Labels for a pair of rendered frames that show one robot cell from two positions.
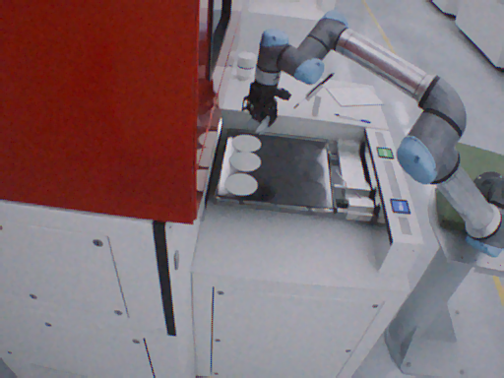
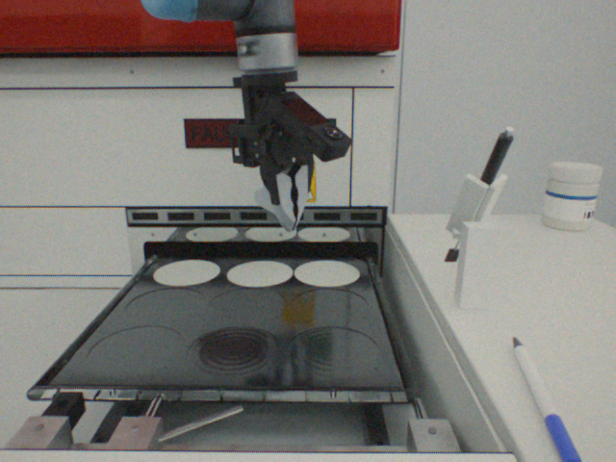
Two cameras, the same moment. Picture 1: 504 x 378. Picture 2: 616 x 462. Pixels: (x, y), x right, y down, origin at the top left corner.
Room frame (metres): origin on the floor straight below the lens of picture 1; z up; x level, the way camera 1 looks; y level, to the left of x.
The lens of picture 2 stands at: (1.16, -0.61, 1.18)
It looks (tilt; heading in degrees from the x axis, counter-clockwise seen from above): 18 degrees down; 91
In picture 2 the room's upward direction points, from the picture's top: straight up
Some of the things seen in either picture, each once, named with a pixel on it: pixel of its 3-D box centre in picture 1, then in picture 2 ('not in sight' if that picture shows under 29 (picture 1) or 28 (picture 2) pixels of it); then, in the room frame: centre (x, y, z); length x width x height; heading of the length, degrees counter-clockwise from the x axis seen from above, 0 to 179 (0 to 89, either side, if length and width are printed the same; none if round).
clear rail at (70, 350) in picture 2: (276, 205); (111, 306); (0.89, -0.08, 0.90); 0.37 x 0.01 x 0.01; 91
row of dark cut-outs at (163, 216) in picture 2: not in sight; (253, 216); (1.05, 0.14, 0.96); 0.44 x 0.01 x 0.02; 1
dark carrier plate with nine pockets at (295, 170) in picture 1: (277, 166); (247, 306); (1.07, -0.07, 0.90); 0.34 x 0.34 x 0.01; 1
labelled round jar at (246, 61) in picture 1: (245, 66); (570, 195); (1.55, 0.08, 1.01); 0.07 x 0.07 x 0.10
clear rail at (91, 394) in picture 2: (331, 172); (222, 396); (1.07, -0.25, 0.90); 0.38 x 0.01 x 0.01; 1
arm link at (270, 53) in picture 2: (268, 74); (266, 55); (1.10, -0.01, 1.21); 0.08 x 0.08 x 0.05
